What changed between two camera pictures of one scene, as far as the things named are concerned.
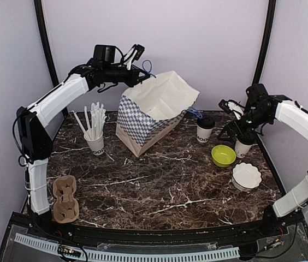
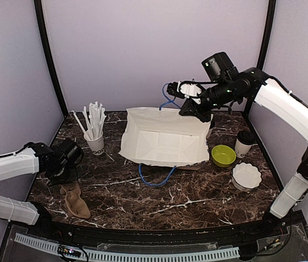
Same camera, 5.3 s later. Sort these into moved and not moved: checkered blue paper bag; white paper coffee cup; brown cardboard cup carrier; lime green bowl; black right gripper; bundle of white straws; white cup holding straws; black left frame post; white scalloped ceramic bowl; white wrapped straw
Moved: checkered blue paper bag; brown cardboard cup carrier; white paper coffee cup; black right gripper
Not moved: black left frame post; white scalloped ceramic bowl; lime green bowl; white cup holding straws; bundle of white straws; white wrapped straw
